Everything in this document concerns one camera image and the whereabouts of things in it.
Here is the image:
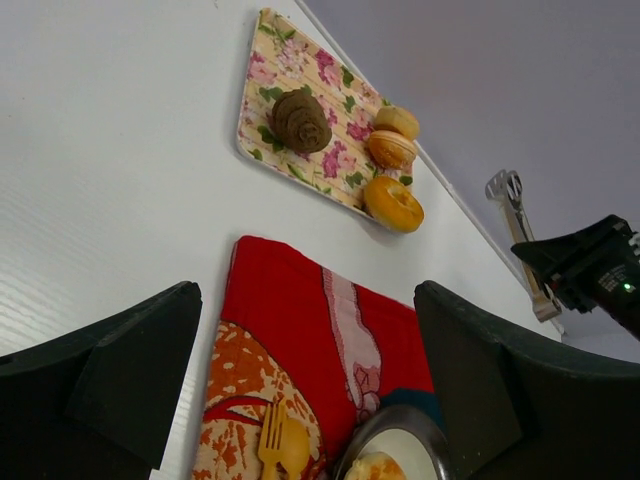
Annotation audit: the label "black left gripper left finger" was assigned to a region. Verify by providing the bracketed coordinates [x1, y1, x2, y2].
[1, 281, 202, 479]

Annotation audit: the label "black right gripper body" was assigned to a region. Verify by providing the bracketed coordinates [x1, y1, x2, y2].
[545, 227, 639, 337]

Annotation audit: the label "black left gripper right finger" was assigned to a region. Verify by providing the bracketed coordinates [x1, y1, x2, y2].
[414, 281, 639, 479]

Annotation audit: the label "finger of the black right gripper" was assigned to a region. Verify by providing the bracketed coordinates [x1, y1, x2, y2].
[511, 215, 630, 280]

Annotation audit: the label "silver metal tongs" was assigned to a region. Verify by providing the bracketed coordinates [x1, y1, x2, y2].
[485, 169, 562, 323]

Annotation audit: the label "large orange-glazed bread roll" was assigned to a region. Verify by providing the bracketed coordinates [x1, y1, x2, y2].
[344, 452, 407, 480]

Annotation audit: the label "brown chocolate swirl bread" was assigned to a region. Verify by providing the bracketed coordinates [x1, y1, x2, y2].
[271, 89, 332, 154]

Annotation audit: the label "silver metal plate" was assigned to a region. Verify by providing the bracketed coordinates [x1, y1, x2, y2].
[331, 405, 456, 479]

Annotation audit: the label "orange glazed bagel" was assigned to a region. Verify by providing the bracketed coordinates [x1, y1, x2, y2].
[363, 176, 425, 234]

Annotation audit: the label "yellow fork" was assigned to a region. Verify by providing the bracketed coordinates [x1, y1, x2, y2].
[258, 400, 286, 480]

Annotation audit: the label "sesame sandwich bun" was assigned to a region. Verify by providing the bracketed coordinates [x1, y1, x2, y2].
[368, 130, 417, 170]

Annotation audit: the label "yellow spoon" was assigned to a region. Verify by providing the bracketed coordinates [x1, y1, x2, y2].
[278, 417, 310, 479]

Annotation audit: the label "red patterned placemat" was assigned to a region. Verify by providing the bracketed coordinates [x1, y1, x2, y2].
[191, 236, 442, 479]

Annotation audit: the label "small pale round bun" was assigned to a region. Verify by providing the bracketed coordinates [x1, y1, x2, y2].
[374, 105, 420, 141]

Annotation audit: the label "floral rectangular tray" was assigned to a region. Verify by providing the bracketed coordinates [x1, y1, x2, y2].
[237, 8, 413, 214]

